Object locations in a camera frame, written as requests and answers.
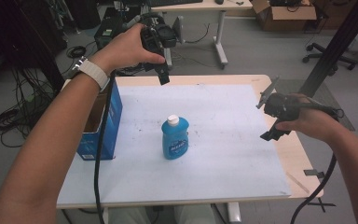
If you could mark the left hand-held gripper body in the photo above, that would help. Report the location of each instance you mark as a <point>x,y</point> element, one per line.
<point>158,34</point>

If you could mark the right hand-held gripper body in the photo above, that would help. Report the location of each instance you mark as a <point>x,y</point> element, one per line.
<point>279,104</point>

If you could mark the person's right hand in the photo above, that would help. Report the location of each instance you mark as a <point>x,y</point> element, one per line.
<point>310,124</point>

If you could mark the person's left hand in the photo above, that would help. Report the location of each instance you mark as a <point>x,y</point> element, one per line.
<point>122,49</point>

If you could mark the black keyboard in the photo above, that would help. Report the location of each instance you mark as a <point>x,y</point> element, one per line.
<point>175,2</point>

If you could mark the light blue table mat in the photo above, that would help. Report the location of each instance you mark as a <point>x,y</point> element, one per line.
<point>223,149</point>

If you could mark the black computer tower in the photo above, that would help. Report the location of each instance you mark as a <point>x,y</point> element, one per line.
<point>108,29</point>

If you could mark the black tape strip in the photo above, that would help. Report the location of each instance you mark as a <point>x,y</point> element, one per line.
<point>313,173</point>

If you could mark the white desk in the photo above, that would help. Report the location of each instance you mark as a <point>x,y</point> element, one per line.
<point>205,12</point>

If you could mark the white wristwatch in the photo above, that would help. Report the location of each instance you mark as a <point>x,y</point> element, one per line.
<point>93,72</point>

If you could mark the blue bottle with white cap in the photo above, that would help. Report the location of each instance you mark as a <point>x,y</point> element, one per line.
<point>175,140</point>

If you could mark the black computer mouse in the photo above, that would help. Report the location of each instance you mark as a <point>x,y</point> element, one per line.
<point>219,1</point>

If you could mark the black office chair base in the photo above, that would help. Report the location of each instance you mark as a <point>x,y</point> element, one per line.
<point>329,56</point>

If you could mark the blue cardboard box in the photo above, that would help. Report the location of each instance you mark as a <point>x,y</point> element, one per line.
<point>105,124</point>

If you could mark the black tape cross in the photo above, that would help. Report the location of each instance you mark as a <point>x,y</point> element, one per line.
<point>321,204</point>

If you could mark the black metal stand pole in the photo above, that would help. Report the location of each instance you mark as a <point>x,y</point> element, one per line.
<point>338,46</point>

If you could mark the white table leg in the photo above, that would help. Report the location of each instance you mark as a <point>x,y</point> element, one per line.
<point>233,213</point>

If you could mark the brown cardboard box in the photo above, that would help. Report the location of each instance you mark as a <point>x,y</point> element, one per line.
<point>282,15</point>

